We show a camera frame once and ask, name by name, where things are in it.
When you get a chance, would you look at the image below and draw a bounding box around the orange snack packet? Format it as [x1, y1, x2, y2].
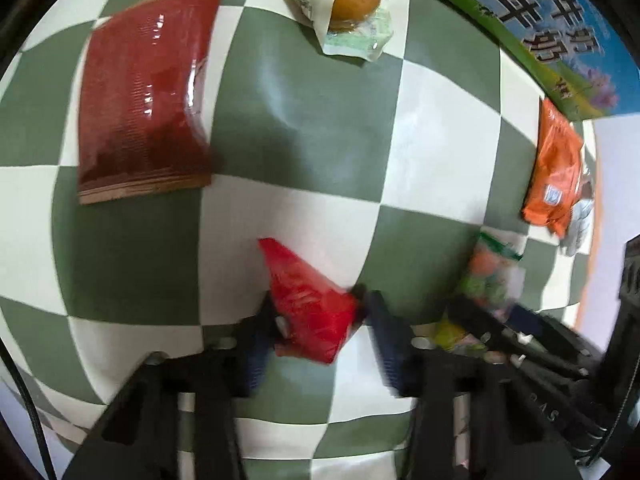
[520, 97, 587, 238]

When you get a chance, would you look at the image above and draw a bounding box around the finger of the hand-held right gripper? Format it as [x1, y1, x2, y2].
[500, 345, 591, 383]
[445, 296, 601, 368]

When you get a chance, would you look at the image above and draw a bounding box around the silver white snack packet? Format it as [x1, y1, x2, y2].
[559, 170, 599, 257]

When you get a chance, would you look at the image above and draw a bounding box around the yellow snack packet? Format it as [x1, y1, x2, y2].
[434, 317, 490, 357]

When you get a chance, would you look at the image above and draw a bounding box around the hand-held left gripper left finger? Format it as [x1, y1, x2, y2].
[65, 305, 278, 480]

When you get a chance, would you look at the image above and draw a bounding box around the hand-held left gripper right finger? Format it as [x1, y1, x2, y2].
[365, 292, 581, 480]

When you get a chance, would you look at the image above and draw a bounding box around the dark red snack packet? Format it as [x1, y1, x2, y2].
[76, 0, 231, 206]

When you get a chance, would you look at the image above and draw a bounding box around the printed cardboard box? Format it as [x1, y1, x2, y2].
[380, 0, 632, 122]

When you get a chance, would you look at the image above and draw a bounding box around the green white checkered mat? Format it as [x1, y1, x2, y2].
[0, 0, 601, 480]

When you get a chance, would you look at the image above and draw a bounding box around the small red snack packet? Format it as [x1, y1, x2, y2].
[257, 237, 364, 365]

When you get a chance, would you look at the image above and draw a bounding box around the black cable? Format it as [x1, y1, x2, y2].
[0, 340, 57, 480]

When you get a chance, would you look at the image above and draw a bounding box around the colourful candy bag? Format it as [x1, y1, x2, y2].
[457, 232, 527, 321]

